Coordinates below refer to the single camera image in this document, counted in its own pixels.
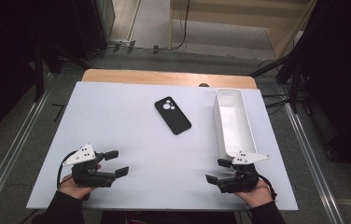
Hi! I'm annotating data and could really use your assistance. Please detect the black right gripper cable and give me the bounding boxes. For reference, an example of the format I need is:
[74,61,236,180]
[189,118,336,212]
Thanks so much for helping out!
[257,173,278,201]

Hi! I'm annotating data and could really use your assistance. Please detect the white board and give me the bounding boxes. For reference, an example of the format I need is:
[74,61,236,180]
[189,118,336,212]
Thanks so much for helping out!
[26,81,300,212]

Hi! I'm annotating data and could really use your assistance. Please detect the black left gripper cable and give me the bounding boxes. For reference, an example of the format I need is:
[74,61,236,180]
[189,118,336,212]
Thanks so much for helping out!
[56,150,77,189]

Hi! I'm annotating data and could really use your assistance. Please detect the dark cabinet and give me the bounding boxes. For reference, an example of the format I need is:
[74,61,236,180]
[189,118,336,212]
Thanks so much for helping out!
[70,0,117,62]

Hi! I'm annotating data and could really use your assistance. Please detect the person's left hand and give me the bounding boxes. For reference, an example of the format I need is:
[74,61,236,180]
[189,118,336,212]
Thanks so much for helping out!
[57,163,103,201]

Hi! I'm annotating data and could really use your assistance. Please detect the black floor cables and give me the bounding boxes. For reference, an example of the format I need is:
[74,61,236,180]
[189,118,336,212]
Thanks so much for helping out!
[257,58,293,116]

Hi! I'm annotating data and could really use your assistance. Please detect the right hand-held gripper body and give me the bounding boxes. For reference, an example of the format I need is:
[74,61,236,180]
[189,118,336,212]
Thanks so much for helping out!
[215,150,272,194]

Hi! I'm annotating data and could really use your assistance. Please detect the metal floor rail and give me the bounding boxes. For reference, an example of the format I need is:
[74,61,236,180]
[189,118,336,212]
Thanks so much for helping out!
[284,102,346,224]
[0,72,56,220]

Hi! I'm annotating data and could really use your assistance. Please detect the black tripod stand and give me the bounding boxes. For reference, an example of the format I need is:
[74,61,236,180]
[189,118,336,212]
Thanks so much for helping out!
[247,46,309,115]
[28,36,92,103]

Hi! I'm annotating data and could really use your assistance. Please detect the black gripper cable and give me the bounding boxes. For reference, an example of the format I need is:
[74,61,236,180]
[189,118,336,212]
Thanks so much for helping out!
[56,150,77,189]
[257,173,278,201]

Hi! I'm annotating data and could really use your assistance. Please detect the person's right hand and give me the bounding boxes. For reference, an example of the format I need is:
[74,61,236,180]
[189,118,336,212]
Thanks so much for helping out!
[233,178,274,209]

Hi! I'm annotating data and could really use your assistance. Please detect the black hanging cable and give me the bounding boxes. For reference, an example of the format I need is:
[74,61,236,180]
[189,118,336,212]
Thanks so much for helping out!
[133,0,191,52]

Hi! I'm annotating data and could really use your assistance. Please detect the white plastic bin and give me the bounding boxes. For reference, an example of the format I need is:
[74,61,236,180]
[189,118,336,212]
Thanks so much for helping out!
[213,88,258,161]

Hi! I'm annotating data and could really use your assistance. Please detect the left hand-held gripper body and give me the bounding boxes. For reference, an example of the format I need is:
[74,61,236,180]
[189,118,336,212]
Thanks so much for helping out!
[62,143,118,189]

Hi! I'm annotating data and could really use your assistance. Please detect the wooden table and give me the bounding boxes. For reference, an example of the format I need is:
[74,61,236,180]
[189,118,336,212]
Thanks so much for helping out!
[80,68,258,90]

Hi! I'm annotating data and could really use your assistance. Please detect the wooden shelf unit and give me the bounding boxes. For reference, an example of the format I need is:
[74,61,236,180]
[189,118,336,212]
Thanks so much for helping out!
[168,0,318,60]

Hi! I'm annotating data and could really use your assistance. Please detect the black phone case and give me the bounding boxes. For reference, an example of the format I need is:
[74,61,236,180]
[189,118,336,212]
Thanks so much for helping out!
[154,95,192,136]

